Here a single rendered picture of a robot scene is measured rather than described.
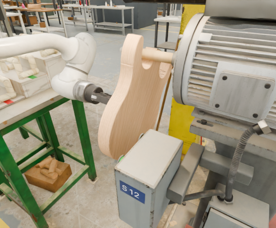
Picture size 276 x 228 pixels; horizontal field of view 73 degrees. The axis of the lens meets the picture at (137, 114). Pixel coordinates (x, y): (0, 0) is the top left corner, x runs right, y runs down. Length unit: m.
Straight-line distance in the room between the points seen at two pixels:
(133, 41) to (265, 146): 0.42
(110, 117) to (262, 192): 0.47
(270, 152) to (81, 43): 0.74
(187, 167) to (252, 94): 0.23
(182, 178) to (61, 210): 1.35
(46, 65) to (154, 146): 0.91
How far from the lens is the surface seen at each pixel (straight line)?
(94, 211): 1.66
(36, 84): 1.21
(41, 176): 1.83
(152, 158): 0.42
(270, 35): 0.48
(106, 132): 0.55
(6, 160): 1.14
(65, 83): 0.85
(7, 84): 1.18
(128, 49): 0.54
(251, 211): 0.65
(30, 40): 0.76
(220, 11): 0.48
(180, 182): 0.49
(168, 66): 0.80
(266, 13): 0.47
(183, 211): 1.32
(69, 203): 1.75
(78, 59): 0.84
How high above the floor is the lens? 1.43
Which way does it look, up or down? 33 degrees down
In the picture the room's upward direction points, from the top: straight up
